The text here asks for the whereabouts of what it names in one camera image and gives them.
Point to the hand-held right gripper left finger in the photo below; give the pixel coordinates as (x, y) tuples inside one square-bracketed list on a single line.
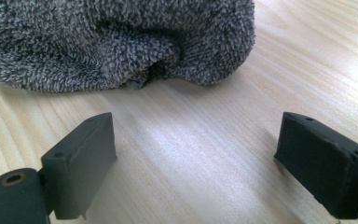
[(74, 174)]

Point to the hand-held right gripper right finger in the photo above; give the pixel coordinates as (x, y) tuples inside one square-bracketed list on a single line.
[(320, 161)]

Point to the grey terry towel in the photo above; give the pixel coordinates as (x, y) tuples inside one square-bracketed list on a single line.
[(105, 40)]

